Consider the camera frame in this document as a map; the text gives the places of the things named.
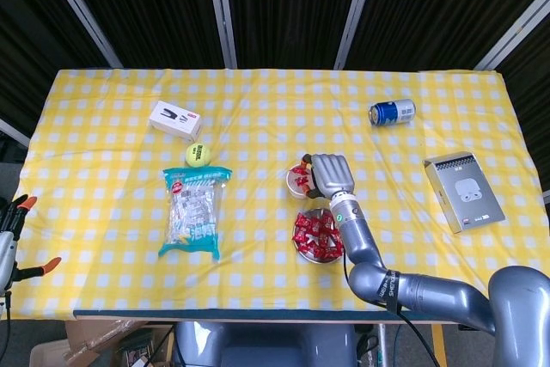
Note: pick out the robot left hand orange fingertips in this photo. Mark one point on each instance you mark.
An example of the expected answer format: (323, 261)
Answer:
(10, 251)

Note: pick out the robot right hand orange fingertips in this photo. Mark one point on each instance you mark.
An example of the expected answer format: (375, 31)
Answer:
(333, 173)

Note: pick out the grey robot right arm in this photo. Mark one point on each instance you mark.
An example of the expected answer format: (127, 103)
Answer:
(356, 238)

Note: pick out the white paper cup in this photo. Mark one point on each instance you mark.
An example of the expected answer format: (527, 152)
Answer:
(296, 195)

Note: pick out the silver metal plate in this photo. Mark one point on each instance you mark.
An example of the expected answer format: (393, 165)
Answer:
(315, 259)

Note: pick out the blue silver drink can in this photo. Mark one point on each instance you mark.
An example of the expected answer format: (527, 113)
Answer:
(395, 112)

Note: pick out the yellow white checked tablecloth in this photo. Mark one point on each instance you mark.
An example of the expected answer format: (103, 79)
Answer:
(258, 105)

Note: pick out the beige cardboard box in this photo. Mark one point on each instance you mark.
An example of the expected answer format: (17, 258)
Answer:
(45, 356)

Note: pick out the brown cardboard sheet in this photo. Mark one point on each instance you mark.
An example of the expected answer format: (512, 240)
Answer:
(99, 337)

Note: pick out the grey earbuds box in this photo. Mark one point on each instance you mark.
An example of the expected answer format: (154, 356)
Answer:
(466, 195)

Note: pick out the yellow tennis ball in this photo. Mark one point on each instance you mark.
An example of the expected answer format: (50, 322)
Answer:
(197, 155)

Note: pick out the teal clear snack bag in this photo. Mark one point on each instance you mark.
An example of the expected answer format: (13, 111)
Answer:
(193, 212)

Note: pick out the white stapler box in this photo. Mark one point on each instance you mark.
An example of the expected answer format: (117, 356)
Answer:
(174, 120)

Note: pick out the dark pleated backdrop curtain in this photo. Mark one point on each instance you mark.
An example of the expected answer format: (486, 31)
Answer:
(292, 6)

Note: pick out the grey robot torso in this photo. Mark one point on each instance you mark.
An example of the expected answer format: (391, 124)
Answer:
(266, 345)

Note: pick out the white metal frame post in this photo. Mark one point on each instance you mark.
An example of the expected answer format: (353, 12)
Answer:
(515, 36)
(221, 10)
(356, 10)
(15, 134)
(81, 10)

